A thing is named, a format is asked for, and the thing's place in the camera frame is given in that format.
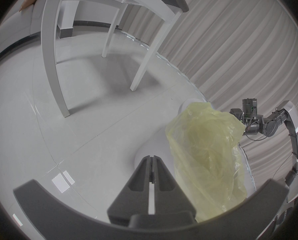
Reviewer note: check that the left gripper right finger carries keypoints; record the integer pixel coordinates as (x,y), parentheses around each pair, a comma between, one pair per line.
(169,191)

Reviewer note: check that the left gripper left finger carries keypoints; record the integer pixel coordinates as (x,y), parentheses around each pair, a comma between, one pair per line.
(134,191)

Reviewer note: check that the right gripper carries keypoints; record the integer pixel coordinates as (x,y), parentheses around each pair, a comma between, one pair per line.
(252,129)

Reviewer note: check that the yellow plastic bag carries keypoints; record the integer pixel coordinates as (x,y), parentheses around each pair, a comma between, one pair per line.
(206,154)

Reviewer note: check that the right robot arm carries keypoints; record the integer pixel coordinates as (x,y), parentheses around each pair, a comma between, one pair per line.
(292,119)

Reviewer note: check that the white trash bin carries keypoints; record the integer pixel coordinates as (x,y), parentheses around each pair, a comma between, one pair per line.
(151,146)

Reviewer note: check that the white curtain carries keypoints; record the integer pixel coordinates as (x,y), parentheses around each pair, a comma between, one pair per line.
(239,46)

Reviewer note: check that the white chair with grey seat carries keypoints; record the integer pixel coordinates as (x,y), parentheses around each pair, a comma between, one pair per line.
(49,46)

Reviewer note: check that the pale grey sofa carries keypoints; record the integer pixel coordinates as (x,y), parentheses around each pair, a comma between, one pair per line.
(26,21)

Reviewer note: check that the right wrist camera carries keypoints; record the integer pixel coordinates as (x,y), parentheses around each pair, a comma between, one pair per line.
(236,112)

